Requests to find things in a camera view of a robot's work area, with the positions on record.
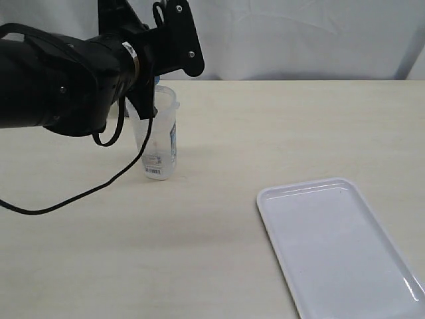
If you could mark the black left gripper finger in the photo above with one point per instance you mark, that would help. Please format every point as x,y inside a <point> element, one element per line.
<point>142,99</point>

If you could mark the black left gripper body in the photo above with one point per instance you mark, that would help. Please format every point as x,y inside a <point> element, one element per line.
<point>118,24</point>

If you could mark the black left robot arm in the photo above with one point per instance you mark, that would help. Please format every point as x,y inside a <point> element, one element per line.
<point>68,85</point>

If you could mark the clear plastic tall container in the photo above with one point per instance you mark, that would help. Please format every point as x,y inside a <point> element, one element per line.
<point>160,156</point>

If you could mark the white backdrop curtain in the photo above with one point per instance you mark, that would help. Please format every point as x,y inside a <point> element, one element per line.
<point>310,40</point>

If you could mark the white rectangular tray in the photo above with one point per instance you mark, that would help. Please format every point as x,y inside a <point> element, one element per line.
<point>336,258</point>

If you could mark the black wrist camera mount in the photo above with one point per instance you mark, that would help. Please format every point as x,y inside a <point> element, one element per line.
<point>177,45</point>

